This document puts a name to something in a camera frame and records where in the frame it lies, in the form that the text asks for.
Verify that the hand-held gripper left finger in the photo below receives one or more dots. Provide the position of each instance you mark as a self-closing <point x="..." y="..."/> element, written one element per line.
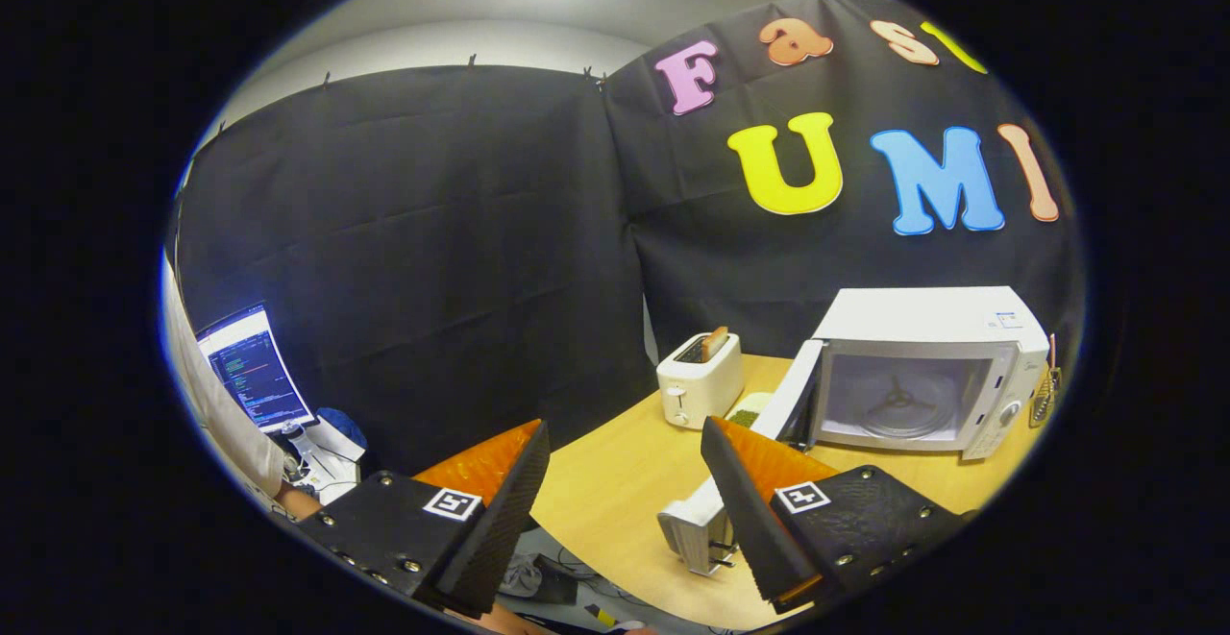
<point x="504" y="520"/>

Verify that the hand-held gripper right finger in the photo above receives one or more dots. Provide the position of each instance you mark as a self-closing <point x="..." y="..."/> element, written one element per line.
<point x="754" y="520"/>

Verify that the white microwave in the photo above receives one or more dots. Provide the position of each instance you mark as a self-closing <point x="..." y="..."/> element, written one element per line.
<point x="922" y="318"/>

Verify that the grey crumpled cloth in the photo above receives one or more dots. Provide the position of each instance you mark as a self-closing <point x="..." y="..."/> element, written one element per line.
<point x="521" y="577"/>

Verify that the black box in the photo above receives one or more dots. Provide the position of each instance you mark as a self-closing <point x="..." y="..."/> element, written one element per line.
<point x="559" y="582"/>

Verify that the white divided bean dish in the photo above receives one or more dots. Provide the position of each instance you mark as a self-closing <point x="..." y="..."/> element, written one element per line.
<point x="748" y="412"/>

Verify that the yellow and black object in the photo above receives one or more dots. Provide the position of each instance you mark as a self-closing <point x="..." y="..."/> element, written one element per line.
<point x="601" y="616"/>

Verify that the white toaster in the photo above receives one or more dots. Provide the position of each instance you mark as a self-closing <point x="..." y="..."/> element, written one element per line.
<point x="697" y="390"/>

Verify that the brown toast slice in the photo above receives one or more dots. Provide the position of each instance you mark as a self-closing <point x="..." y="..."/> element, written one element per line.
<point x="715" y="344"/>

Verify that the white paper clutter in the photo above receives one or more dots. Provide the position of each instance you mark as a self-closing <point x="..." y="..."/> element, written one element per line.
<point x="332" y="467"/>

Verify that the blue round object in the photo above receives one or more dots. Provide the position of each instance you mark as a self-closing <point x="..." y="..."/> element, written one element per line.
<point x="344" y="424"/>

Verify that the computer monitor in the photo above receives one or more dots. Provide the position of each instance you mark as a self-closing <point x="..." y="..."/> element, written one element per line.
<point x="252" y="366"/>

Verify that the person's white sleeve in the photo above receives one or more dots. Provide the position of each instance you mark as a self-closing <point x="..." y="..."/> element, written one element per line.
<point x="221" y="414"/>

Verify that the pink striped straw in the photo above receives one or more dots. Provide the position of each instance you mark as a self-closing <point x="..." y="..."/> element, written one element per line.
<point x="1052" y="352"/>

